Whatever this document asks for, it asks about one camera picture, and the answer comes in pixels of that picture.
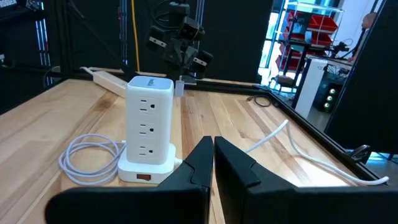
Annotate black curtain partition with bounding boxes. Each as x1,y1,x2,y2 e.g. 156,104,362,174
0,0,274,114
325,0,398,153

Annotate small white adapter block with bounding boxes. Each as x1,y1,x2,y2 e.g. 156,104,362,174
175,80,186,97

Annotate red storage bin rack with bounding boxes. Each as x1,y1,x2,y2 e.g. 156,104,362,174
276,9,340,72

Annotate white flat power strip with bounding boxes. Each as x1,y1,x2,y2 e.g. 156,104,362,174
80,66,128,99

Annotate person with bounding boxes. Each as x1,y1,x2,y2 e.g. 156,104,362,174
348,12,379,63

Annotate black computer green lights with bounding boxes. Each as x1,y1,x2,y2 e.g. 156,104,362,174
313,82,343,113

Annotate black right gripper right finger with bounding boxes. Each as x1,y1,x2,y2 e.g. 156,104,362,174
214,136,398,224

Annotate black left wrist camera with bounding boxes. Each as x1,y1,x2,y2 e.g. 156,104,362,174
178,15,206,41

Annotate white tower power cord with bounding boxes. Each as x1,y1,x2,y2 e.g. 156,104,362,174
174,119,390,187

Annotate white tower power strip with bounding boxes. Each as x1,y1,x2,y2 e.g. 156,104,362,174
117,75,177,185

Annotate yellow cable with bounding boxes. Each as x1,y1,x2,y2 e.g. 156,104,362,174
130,0,141,72

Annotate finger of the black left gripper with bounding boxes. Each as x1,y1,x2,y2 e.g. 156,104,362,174
189,49,215,80
146,25,167,52

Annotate white USB cable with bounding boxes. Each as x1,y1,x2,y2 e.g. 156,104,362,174
58,133,127,187

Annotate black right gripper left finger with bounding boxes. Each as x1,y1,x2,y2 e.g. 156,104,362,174
45,136,215,224

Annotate short black cable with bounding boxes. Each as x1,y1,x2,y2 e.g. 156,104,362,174
247,95,273,108

